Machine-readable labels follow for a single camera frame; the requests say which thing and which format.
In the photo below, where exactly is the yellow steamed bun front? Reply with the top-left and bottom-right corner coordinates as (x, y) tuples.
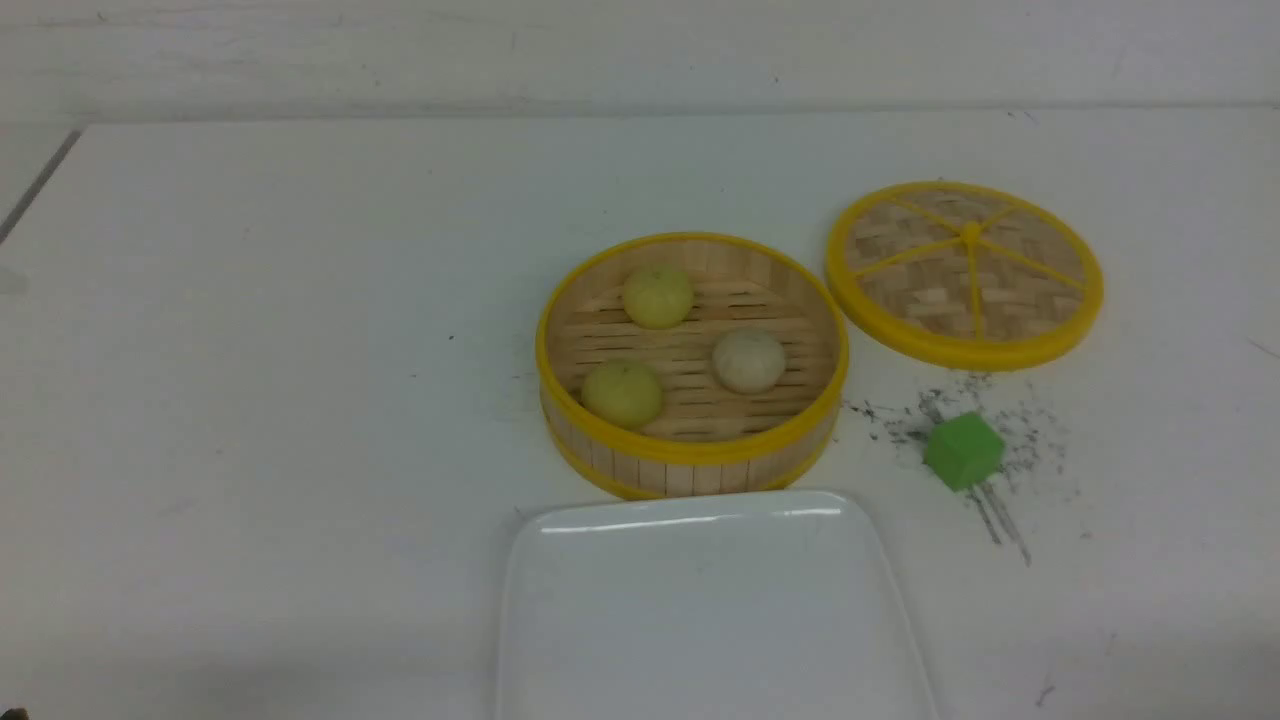
(580, 359), (664, 429)

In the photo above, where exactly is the yellow steamed bun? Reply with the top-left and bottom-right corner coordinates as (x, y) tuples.
(580, 359), (664, 429)
(621, 265), (695, 331)

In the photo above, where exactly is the yellow steamed bun back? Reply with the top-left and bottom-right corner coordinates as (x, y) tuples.
(621, 265), (695, 331)

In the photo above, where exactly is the white steamed bun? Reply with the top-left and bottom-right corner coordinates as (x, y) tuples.
(710, 328), (787, 395)

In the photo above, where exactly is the white rectangular plate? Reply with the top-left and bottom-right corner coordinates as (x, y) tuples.
(493, 489), (938, 719)

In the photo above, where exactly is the bamboo steamer basket yellow rim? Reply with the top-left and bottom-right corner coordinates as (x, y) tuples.
(535, 232), (850, 500)

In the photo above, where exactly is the green cube block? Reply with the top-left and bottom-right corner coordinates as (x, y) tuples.
(923, 413), (1006, 493)

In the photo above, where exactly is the bamboo steamer lid yellow rim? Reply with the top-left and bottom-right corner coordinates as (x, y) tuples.
(826, 179), (1105, 372)

